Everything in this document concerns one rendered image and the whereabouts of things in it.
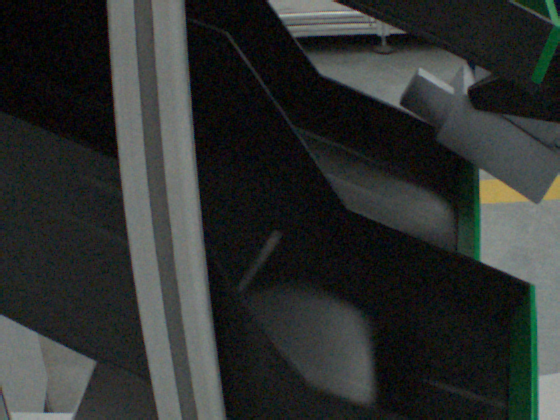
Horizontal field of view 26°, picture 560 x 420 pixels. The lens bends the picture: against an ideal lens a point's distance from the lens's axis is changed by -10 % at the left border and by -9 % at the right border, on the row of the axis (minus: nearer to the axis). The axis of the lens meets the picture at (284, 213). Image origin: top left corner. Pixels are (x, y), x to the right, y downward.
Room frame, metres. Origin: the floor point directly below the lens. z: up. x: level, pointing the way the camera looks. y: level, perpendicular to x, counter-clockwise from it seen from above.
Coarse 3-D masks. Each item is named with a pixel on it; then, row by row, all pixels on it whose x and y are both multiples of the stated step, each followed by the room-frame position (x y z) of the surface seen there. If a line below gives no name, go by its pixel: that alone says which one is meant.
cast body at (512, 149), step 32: (416, 96) 0.56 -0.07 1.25; (448, 96) 0.56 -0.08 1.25; (448, 128) 0.54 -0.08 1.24; (480, 128) 0.54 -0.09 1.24; (512, 128) 0.53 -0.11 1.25; (544, 128) 0.53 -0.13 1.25; (480, 160) 0.54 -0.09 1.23; (512, 160) 0.53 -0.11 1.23; (544, 160) 0.53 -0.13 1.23; (544, 192) 0.53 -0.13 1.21
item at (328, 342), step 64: (0, 0) 0.48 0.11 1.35; (64, 0) 0.48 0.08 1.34; (0, 64) 0.48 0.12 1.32; (64, 64) 0.48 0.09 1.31; (192, 64) 0.47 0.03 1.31; (0, 128) 0.35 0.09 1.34; (64, 128) 0.48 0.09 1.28; (256, 128) 0.46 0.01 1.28; (0, 192) 0.35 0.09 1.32; (64, 192) 0.35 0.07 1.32; (256, 192) 0.46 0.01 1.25; (320, 192) 0.46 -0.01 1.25; (0, 256) 0.35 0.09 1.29; (64, 256) 0.35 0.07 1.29; (128, 256) 0.34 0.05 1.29; (256, 256) 0.44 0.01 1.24; (320, 256) 0.45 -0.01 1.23; (384, 256) 0.46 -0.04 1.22; (448, 256) 0.45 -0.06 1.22; (64, 320) 0.35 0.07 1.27; (128, 320) 0.34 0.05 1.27; (256, 320) 0.34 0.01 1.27; (320, 320) 0.41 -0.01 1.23; (384, 320) 0.42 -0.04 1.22; (448, 320) 0.44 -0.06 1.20; (512, 320) 0.44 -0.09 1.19; (256, 384) 0.34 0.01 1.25; (320, 384) 0.37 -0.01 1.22; (384, 384) 0.38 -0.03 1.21; (448, 384) 0.39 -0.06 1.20; (512, 384) 0.39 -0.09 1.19
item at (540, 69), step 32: (352, 0) 0.33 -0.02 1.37; (384, 0) 0.33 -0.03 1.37; (416, 0) 0.33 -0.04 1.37; (448, 0) 0.33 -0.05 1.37; (480, 0) 0.32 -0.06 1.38; (512, 0) 0.41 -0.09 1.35; (544, 0) 0.35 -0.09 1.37; (416, 32) 0.33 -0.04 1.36; (448, 32) 0.33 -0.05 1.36; (480, 32) 0.32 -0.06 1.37; (512, 32) 0.32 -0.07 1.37; (544, 32) 0.32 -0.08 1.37; (480, 64) 0.33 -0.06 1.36; (512, 64) 0.32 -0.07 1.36; (544, 64) 0.32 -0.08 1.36
